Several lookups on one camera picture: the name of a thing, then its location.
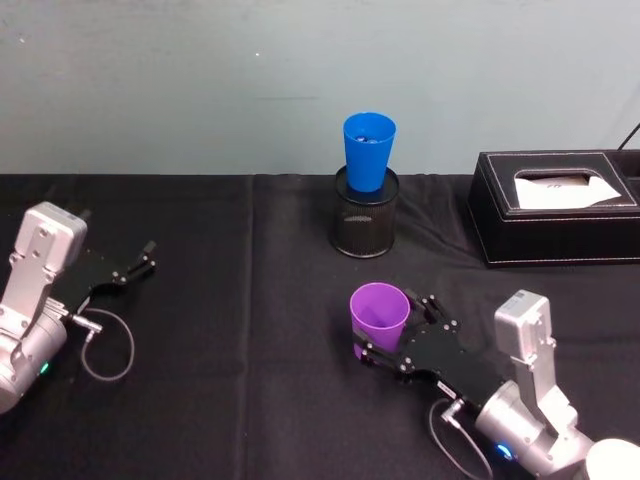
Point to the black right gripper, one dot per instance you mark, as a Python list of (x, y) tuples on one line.
[(450, 360)]

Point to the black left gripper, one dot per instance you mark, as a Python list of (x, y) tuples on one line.
[(92, 277)]

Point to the purple plastic cup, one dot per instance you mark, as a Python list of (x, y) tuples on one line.
[(375, 312)]

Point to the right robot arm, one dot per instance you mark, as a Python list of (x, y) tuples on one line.
[(530, 400)]

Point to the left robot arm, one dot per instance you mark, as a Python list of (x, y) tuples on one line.
[(35, 280)]

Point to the black mesh pen holder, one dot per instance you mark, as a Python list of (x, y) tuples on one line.
[(362, 225)]

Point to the black table cloth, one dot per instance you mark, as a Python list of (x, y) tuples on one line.
[(225, 350)]

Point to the black leather tissue box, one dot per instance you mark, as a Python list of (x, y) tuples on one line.
[(550, 235)]

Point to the blue plastic cup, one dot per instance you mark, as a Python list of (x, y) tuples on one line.
[(367, 165)]

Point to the white tissue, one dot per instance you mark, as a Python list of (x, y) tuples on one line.
[(560, 192)]

